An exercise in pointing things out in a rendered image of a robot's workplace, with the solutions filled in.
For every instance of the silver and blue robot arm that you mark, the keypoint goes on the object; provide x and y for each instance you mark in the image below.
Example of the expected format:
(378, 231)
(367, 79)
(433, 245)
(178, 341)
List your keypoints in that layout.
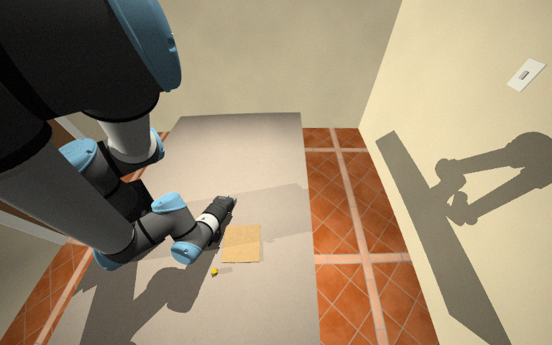
(111, 58)

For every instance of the tan square mat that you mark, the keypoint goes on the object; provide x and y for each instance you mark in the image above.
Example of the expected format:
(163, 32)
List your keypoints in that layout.
(241, 244)

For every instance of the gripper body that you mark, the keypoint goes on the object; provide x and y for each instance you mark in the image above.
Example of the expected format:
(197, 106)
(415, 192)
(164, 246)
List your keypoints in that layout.
(217, 212)

